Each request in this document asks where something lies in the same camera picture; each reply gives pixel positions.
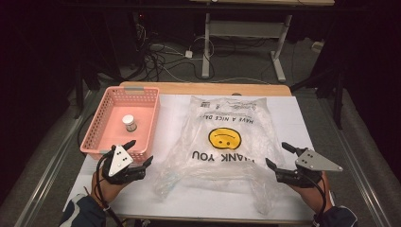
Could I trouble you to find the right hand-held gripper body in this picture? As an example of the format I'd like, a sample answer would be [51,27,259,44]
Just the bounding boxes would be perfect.
[274,147,344,189]

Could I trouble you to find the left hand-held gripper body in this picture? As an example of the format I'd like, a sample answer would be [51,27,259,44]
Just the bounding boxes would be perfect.
[101,145,148,185]

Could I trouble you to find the small jar with white lid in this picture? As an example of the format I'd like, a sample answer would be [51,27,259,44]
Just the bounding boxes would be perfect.
[121,113,138,133]

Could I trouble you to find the pink plastic basket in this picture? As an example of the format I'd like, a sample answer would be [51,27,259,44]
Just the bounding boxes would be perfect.
[79,86,161,164]

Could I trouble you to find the clear plastic bag yellow face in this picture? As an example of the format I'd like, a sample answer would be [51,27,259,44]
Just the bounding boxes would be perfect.
[152,95,287,216]

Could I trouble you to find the person's left hand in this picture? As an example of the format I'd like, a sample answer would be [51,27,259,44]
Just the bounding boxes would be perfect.
[91,171,128,206]

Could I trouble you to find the person's right hand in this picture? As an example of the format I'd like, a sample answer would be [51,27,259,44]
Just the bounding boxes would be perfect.
[289,171,334,215]

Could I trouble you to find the white table sheet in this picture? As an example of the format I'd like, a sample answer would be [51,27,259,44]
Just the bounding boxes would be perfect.
[62,94,317,223]

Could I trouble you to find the black stand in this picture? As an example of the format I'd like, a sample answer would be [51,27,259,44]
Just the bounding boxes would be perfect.
[73,61,87,120]
[290,61,345,131]

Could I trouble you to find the wooden table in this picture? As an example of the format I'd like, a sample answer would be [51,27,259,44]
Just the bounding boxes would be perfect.
[62,80,317,226]

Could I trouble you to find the white-framed desk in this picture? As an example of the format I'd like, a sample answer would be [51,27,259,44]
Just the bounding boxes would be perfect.
[188,0,336,83]

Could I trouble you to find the right hand-held gripper cable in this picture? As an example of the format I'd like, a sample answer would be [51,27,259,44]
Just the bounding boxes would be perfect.
[299,171,327,227]

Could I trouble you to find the metal floor rail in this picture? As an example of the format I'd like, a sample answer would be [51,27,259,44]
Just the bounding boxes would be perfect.
[13,90,97,227]
[325,124,393,227]

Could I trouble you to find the tangle of floor cables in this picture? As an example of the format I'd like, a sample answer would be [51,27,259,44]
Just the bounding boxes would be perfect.
[133,23,221,83]

